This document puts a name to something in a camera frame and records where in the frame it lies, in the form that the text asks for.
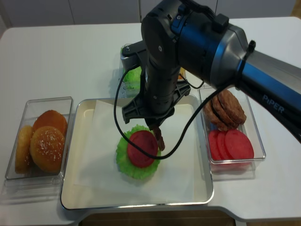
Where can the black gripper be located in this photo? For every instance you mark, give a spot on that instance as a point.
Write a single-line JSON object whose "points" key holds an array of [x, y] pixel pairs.
{"points": [[160, 94]]}

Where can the brown meat patty picked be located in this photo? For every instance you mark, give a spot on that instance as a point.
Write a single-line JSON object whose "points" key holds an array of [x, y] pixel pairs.
{"points": [[159, 138]]}

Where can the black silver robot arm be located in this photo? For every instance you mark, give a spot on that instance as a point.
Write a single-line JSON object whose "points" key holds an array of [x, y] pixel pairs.
{"points": [[183, 34]]}

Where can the clear lettuce cheese container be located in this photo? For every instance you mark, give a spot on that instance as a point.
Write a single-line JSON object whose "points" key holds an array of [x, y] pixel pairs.
{"points": [[124, 92]]}

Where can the green lettuce leaves in container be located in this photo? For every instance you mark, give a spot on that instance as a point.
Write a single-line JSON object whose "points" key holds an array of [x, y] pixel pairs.
{"points": [[132, 79]]}

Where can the green lettuce leaf on tray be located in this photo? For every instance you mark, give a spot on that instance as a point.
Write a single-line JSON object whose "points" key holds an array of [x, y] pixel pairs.
{"points": [[132, 162]]}

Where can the stacked yellow cheese slices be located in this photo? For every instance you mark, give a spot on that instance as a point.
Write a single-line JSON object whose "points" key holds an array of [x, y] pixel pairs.
{"points": [[182, 75]]}

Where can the brown meat patty back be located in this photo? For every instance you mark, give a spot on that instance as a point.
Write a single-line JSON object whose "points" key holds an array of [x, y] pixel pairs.
{"points": [[213, 118]]}

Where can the brown meat patty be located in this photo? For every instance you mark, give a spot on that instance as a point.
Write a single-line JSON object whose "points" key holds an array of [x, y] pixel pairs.
{"points": [[232, 106], [213, 118], [222, 114]]}

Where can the white parchment paper sheet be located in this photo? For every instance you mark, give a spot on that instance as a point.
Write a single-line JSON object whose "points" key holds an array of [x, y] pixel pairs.
{"points": [[101, 128]]}

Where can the red tomato slice back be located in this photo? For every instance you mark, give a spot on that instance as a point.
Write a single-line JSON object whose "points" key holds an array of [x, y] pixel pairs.
{"points": [[212, 138]]}

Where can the red tomato slice middle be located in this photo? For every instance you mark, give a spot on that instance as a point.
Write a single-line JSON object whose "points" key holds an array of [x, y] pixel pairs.
{"points": [[222, 147]]}

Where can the brown meat patty middle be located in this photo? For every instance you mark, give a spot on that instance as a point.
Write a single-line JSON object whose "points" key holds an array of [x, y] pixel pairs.
{"points": [[222, 114]]}

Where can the brown meat patty front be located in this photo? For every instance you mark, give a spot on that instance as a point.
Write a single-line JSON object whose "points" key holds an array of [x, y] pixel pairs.
{"points": [[232, 106]]}

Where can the clear patty tomato container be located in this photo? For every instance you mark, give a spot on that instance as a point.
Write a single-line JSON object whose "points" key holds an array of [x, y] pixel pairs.
{"points": [[242, 168]]}

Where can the red tomato slice front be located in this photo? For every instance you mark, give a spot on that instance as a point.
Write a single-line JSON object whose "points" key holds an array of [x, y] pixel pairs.
{"points": [[238, 145]]}

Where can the plain brown bun half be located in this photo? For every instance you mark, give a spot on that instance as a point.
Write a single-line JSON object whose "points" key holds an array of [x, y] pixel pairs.
{"points": [[51, 118]]}

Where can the silver metal tray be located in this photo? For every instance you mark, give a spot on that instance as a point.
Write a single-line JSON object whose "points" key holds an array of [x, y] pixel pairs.
{"points": [[75, 197]]}

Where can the sesame top bun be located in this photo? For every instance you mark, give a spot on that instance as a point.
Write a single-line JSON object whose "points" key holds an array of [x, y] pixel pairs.
{"points": [[46, 149]]}

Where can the clear bun container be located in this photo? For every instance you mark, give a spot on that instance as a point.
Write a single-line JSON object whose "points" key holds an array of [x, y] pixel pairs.
{"points": [[33, 109]]}

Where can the upright bun half left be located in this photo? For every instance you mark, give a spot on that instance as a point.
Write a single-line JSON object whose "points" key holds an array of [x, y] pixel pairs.
{"points": [[23, 159]]}

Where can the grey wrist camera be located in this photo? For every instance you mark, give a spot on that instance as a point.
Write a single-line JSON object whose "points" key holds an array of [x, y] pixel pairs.
{"points": [[134, 54]]}

